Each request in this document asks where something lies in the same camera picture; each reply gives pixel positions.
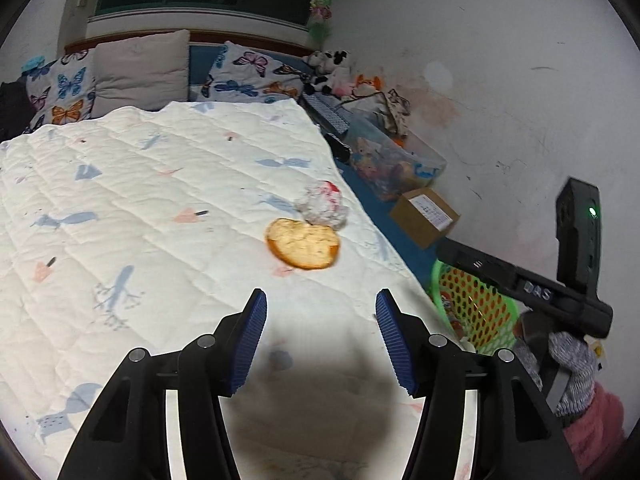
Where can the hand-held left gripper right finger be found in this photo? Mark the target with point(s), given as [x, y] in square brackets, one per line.
[395, 340]

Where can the orange fox plush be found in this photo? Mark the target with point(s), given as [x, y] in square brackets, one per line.
[369, 84]

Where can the black device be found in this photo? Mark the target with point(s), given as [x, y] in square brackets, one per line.
[337, 146]

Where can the green hanging decoration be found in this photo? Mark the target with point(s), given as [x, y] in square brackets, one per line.
[320, 15]

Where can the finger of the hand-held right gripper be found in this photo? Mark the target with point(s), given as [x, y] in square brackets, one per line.
[475, 262]

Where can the white quilted printed blanket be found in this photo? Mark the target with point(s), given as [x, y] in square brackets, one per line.
[125, 210]

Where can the crumpled white red wrapper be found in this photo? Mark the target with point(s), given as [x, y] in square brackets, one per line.
[322, 205]

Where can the person's right forearm pink sleeve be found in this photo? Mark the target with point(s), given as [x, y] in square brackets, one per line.
[595, 435]

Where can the black clothing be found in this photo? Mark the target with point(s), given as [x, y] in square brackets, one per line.
[15, 110]

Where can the clear plastic storage box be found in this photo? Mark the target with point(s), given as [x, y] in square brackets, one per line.
[395, 165]

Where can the teal cloth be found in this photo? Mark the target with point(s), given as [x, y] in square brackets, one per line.
[32, 64]

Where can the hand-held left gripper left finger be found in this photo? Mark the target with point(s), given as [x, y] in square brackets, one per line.
[247, 340]

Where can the blue bed sheet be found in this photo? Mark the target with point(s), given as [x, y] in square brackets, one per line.
[380, 220]

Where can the green plastic mesh basket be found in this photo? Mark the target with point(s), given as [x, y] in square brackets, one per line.
[475, 305]

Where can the brown cardboard box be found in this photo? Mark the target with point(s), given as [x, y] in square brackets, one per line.
[420, 220]

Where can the person's right hand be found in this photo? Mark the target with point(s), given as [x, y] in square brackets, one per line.
[575, 355]

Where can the butterfly print pillow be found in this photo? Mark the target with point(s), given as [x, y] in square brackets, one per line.
[250, 72]
[65, 92]

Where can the toasted bread slice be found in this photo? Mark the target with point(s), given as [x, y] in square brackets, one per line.
[302, 245]

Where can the grey pillow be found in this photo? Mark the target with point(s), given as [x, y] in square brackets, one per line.
[142, 70]

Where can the black white cow plush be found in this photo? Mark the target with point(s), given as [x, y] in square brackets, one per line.
[325, 67]

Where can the grey keyboard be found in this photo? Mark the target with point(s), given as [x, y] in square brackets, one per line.
[327, 112]

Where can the patterned beige cloth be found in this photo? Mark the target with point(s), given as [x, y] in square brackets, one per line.
[385, 107]

